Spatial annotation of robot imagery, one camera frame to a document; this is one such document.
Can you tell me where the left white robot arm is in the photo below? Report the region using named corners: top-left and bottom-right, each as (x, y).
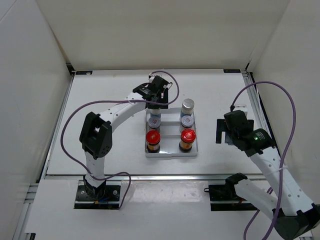
top-left (79, 75), bottom-right (170, 200)

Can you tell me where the tall blue-label bottle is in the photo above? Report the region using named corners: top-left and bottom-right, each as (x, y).
top-left (179, 98), bottom-right (195, 120)
top-left (149, 108), bottom-right (162, 119)

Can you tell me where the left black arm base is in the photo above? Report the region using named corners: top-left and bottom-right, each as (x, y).
top-left (73, 181), bottom-right (121, 210)

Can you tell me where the small silver-lid jar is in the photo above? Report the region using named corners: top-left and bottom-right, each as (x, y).
top-left (148, 116), bottom-right (161, 132)
top-left (179, 115), bottom-right (194, 133)

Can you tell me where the left blue corner label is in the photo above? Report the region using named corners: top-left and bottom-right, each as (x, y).
top-left (75, 71), bottom-right (93, 75)

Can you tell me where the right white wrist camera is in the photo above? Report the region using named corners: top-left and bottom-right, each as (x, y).
top-left (233, 104), bottom-right (248, 117)

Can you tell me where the blue corner label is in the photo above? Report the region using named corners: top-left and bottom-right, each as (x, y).
top-left (75, 71), bottom-right (93, 75)
top-left (223, 69), bottom-right (241, 74)

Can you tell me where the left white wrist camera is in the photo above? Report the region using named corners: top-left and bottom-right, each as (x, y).
top-left (148, 73), bottom-right (156, 83)

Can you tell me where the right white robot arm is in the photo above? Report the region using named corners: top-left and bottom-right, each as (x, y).
top-left (216, 110), bottom-right (320, 240)

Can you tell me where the aluminium left rail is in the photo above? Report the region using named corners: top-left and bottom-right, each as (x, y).
top-left (35, 72), bottom-right (75, 184)

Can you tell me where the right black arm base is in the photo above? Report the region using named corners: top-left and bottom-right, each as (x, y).
top-left (203, 173), bottom-right (257, 212)

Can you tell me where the right blue corner label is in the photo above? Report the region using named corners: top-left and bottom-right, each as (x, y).
top-left (223, 69), bottom-right (241, 74)

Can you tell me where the red-lid sauce jar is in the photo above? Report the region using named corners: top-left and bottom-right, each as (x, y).
top-left (179, 129), bottom-right (196, 152)
top-left (145, 130), bottom-right (161, 153)

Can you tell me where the white three-compartment tray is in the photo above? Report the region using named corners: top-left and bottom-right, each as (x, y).
top-left (144, 107), bottom-right (199, 158)

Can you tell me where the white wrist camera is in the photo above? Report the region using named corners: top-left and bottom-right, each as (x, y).
top-left (148, 73), bottom-right (156, 83)
top-left (233, 104), bottom-right (248, 117)

